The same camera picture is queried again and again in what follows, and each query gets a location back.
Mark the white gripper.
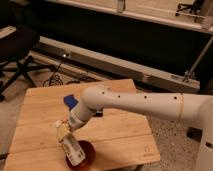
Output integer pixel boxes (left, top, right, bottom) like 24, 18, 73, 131
55, 107, 88, 142

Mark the clear plastic bottle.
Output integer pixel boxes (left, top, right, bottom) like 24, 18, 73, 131
53, 120, 87, 167

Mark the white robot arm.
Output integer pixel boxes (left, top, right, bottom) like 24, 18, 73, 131
55, 85, 213, 171

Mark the red ceramic bowl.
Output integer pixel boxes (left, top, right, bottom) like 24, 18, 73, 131
66, 140, 95, 169

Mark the blue cloth piece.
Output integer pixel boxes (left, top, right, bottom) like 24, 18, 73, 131
64, 95, 78, 109

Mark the black rectangular box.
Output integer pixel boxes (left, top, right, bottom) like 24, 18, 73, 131
94, 112, 103, 117

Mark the wooden table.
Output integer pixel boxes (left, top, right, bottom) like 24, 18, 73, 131
4, 83, 160, 171

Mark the black office chair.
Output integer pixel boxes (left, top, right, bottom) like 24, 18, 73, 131
0, 25, 56, 102

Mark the black cable on floor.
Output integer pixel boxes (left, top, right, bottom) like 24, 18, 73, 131
42, 51, 81, 88

